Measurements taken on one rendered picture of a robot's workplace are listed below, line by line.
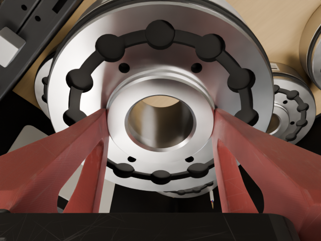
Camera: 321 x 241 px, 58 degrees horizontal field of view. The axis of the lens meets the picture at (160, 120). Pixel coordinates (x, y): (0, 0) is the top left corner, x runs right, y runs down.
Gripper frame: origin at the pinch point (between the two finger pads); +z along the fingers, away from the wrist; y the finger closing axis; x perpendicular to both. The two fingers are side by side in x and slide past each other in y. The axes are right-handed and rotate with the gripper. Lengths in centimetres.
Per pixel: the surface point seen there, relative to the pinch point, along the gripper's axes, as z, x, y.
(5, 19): 7.6, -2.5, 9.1
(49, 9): 7.4, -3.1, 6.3
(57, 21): 7.5, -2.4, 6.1
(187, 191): 15.2, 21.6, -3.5
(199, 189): 15.2, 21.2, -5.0
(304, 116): 14.2, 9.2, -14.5
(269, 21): 17.0, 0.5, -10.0
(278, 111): 13.6, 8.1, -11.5
